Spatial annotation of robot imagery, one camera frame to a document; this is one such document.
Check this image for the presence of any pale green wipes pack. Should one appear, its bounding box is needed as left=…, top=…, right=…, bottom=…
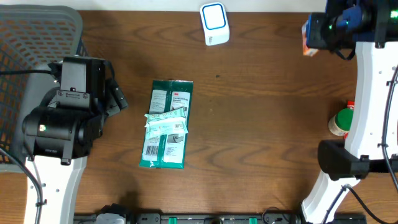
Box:
left=145, top=108, right=188, bottom=139

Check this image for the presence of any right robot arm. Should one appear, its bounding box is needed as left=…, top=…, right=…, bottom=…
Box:
left=295, top=0, right=397, bottom=223

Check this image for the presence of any red instant coffee stick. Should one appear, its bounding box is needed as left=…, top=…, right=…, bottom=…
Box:
left=346, top=100, right=354, bottom=110

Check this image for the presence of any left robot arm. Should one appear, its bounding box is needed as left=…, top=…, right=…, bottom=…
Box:
left=17, top=57, right=128, bottom=223

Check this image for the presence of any orange snack packet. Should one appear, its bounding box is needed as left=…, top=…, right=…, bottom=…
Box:
left=302, top=21, right=318, bottom=57

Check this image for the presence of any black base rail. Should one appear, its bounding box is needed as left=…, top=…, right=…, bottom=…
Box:
left=74, top=212, right=368, bottom=224

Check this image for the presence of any white barcode scanner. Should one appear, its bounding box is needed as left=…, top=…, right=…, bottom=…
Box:
left=200, top=2, right=230, bottom=46

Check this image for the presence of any green 3M gloves package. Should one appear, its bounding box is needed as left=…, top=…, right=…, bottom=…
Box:
left=139, top=80, right=193, bottom=169

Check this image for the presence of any grey plastic mesh basket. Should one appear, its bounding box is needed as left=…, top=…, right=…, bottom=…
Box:
left=1, top=5, right=88, bottom=161

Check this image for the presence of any green lid jar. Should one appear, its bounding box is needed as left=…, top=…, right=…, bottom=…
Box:
left=328, top=108, right=354, bottom=136

